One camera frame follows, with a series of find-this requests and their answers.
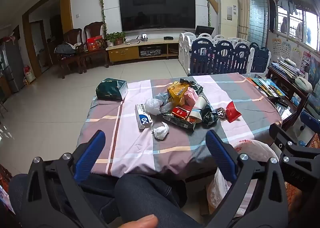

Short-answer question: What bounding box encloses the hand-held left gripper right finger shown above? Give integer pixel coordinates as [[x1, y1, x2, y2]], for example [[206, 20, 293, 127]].
[[204, 129, 289, 228]]

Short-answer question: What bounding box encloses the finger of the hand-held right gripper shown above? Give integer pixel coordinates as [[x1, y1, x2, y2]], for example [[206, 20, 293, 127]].
[[269, 123, 320, 166], [300, 111, 320, 132]]

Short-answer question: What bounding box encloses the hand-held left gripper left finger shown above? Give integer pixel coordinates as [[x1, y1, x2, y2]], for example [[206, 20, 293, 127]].
[[15, 130, 110, 228]]

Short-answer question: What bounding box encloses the white red-printed trash bag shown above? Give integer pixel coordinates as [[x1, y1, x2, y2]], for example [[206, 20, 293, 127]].
[[206, 139, 279, 216]]

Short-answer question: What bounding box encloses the dark patterned wrapper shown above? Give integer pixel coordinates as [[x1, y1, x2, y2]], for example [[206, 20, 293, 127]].
[[201, 104, 219, 126]]

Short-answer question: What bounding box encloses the red foil packet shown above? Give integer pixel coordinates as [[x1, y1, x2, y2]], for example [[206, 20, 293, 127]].
[[226, 101, 242, 123]]

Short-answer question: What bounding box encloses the white paper cup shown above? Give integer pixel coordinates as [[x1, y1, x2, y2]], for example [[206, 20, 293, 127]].
[[189, 95, 208, 123]]

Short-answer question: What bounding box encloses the dark cardboard box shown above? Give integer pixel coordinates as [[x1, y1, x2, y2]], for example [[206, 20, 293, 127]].
[[162, 113, 197, 131]]

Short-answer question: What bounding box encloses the red cigarette box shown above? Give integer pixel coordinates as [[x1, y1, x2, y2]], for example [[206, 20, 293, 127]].
[[171, 107, 192, 120]]

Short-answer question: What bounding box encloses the white blue medicine box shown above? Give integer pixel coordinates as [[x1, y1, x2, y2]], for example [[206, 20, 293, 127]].
[[135, 104, 153, 130]]

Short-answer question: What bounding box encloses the white tissue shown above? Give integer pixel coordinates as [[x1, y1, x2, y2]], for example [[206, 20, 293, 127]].
[[152, 122, 170, 140]]

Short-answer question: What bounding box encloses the pink plastic bag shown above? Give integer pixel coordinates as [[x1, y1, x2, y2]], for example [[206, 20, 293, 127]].
[[184, 87, 199, 107]]

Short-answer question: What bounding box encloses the green snack wrapper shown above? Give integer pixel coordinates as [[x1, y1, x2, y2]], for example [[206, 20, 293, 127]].
[[180, 78, 203, 93]]

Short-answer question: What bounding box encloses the yellow snack wrapper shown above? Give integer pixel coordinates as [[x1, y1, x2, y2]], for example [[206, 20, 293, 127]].
[[167, 82, 190, 105]]

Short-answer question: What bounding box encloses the white plastic bag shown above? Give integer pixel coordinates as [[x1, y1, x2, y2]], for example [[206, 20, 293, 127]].
[[145, 98, 164, 116]]

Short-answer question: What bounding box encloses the light blue plastic bag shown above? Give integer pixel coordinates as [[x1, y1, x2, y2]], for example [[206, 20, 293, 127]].
[[154, 92, 170, 108]]

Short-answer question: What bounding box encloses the person's left hand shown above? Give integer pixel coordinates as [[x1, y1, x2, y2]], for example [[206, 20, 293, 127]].
[[120, 214, 158, 228]]

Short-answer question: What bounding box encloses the glass top wooden table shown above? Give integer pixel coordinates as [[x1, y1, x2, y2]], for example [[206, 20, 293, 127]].
[[240, 73, 303, 128]]

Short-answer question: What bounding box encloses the grey green cushion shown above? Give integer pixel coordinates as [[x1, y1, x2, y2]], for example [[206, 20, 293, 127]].
[[294, 76, 313, 93]]

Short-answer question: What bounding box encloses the plaid tablecloth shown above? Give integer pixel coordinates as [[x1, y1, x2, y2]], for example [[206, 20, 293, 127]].
[[76, 72, 283, 181]]

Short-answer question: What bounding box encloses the dark wooden side table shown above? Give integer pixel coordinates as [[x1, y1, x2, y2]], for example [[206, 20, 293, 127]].
[[267, 65, 313, 128]]

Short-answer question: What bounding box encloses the spread of picture books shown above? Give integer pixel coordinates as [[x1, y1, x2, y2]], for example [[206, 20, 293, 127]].
[[246, 77, 285, 97]]

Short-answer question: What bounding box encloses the stack of books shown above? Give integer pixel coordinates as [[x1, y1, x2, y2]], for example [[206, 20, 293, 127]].
[[271, 58, 300, 77]]

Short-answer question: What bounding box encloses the green tissue pack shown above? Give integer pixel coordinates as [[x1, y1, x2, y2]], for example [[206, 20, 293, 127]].
[[96, 78, 128, 100]]

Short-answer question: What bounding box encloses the person's right leg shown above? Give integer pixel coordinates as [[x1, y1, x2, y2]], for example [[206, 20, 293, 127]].
[[114, 173, 203, 228]]

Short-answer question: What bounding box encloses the person's leg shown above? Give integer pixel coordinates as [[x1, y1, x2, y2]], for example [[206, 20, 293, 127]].
[[114, 173, 203, 228], [9, 173, 118, 228]]

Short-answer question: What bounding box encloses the person's left leg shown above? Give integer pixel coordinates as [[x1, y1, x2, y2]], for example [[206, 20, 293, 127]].
[[9, 173, 118, 228]]

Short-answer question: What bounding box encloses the barred window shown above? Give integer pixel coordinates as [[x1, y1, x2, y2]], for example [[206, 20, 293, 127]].
[[275, 5, 320, 51]]

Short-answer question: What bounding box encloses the white red sack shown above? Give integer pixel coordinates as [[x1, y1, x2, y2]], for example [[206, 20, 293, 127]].
[[24, 65, 36, 84]]

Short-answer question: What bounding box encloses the blue white playpen fence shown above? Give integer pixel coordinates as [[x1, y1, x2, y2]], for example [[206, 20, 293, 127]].
[[179, 32, 272, 76]]

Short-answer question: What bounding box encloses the dark bag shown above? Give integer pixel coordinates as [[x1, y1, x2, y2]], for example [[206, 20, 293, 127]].
[[55, 42, 77, 56]]

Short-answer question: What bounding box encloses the wooden television cabinet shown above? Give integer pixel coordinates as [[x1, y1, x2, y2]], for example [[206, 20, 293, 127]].
[[106, 38, 180, 65]]

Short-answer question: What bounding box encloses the red gift box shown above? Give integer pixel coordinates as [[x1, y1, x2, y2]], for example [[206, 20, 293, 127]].
[[86, 35, 104, 52]]

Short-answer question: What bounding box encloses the hanging dark garment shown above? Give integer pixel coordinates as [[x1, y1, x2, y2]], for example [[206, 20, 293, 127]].
[[269, 0, 278, 33]]

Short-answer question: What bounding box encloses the grey refrigerator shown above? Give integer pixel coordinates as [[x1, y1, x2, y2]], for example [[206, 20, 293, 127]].
[[0, 40, 25, 93]]

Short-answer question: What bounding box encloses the black stereo amplifier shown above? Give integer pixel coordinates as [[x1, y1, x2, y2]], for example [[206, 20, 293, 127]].
[[139, 45, 162, 57]]

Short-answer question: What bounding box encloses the potted green plant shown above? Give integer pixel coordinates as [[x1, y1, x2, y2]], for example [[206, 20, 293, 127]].
[[106, 32, 126, 46]]

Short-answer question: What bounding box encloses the hanging light blue shirt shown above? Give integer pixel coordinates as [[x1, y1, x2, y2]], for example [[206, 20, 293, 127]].
[[276, 0, 298, 15]]

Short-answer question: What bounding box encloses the white standing air conditioner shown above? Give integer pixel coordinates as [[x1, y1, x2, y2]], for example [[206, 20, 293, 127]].
[[219, 0, 238, 37]]

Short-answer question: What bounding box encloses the black monitor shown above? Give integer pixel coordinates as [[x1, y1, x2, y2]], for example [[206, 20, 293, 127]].
[[194, 25, 215, 36]]

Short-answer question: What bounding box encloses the beige curtain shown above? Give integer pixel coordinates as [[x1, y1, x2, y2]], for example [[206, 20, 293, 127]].
[[231, 0, 250, 41]]

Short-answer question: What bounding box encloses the large black television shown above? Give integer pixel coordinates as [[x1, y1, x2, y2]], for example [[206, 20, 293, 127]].
[[119, 0, 196, 32]]

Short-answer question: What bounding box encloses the colourful wall poster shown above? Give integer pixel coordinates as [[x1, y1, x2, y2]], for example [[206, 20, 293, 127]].
[[301, 52, 312, 73]]

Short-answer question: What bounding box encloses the wall chart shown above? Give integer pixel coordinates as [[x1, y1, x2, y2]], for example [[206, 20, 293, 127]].
[[271, 38, 282, 55], [291, 45, 304, 67], [280, 40, 292, 60]]

